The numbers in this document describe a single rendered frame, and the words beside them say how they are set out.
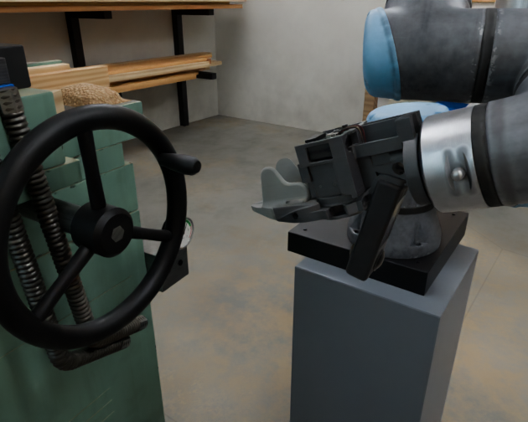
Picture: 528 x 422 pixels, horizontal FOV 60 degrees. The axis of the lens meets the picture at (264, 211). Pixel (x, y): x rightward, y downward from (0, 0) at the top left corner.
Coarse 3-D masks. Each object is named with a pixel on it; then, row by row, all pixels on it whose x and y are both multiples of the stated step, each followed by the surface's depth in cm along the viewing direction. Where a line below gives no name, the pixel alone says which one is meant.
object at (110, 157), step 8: (120, 144) 77; (96, 152) 73; (104, 152) 74; (112, 152) 76; (120, 152) 77; (80, 160) 71; (104, 160) 75; (112, 160) 76; (120, 160) 77; (104, 168) 75; (112, 168) 76
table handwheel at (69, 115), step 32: (64, 128) 46; (96, 128) 49; (128, 128) 53; (32, 160) 43; (96, 160) 51; (0, 192) 42; (96, 192) 52; (0, 224) 42; (64, 224) 55; (96, 224) 51; (128, 224) 54; (0, 256) 43; (160, 256) 64; (0, 288) 43; (64, 288) 50; (160, 288) 64; (0, 320) 45; (32, 320) 47; (96, 320) 57; (128, 320) 60
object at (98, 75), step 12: (48, 72) 82; (60, 72) 82; (72, 72) 84; (84, 72) 86; (96, 72) 88; (36, 84) 78; (48, 84) 80; (60, 84) 82; (72, 84) 84; (96, 84) 89; (108, 84) 91
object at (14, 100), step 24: (0, 96) 48; (24, 120) 50; (48, 192) 54; (48, 216) 55; (24, 240) 52; (48, 240) 56; (24, 264) 53; (24, 288) 55; (72, 288) 59; (72, 312) 61; (120, 336) 69; (72, 360) 61
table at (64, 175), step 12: (132, 108) 77; (96, 132) 72; (108, 132) 74; (120, 132) 76; (72, 144) 69; (96, 144) 73; (108, 144) 75; (72, 156) 69; (48, 168) 56; (60, 168) 57; (72, 168) 58; (48, 180) 56; (60, 180) 57; (72, 180) 59; (24, 192) 54
